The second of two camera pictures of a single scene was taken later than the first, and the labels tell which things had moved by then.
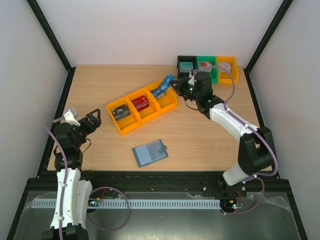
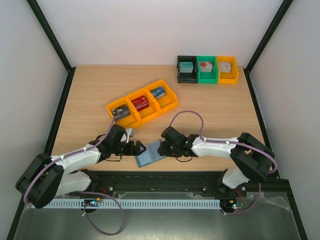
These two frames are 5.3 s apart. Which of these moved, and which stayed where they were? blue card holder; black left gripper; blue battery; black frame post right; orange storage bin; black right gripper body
Moved: black right gripper body; black left gripper
Stayed: blue card holder; orange storage bin; black frame post right; blue battery
